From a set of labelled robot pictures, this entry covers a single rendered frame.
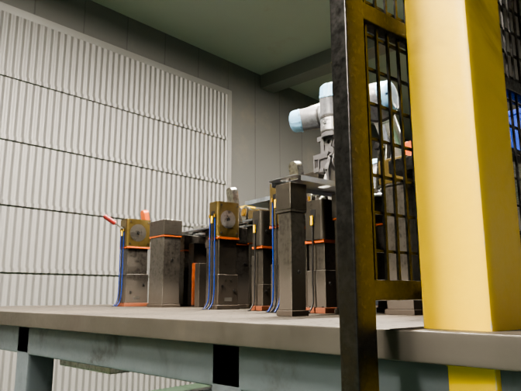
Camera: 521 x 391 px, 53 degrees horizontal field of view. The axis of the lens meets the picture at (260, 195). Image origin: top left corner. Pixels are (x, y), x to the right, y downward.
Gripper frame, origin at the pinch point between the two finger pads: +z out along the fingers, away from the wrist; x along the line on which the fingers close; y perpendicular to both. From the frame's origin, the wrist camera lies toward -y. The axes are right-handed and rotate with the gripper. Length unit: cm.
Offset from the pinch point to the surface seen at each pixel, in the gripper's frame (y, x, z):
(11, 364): 280, 16, 72
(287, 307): -16.3, 35.3, 29.6
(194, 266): 79, 1, 16
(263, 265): 17.6, 14.5, 18.7
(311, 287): -5.9, 18.1, 25.2
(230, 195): 40.0, 10.5, -5.7
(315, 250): -7.4, 17.7, 16.0
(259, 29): 243, -164, -210
